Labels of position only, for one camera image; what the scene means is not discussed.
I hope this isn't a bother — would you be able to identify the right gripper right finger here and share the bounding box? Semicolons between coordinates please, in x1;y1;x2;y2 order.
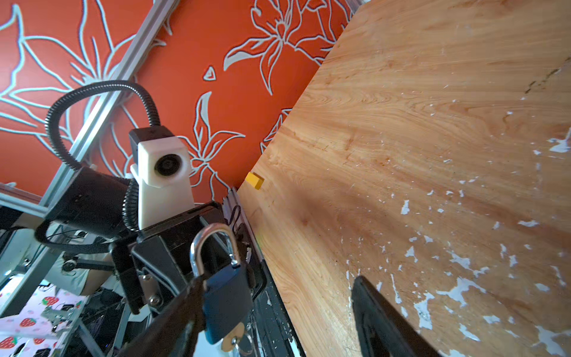
351;275;439;356

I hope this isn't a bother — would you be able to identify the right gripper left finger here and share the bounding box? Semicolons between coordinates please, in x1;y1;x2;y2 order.
119;275;207;356

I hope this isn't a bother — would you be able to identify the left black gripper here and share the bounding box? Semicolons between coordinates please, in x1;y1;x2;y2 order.
110;201;268;357

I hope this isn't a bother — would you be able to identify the blue padlock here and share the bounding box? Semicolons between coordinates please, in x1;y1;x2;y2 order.
190;223;253;345

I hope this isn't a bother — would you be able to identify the small dark key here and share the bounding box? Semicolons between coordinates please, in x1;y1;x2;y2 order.
221;322;254;356

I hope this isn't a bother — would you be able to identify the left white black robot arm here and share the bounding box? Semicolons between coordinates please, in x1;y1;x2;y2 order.
35;80;257;356

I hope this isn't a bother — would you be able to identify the yellow flat block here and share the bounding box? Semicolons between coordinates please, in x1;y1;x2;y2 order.
245;172;265;190

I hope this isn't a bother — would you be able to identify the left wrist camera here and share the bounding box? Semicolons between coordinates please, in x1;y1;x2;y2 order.
129;126;195;230

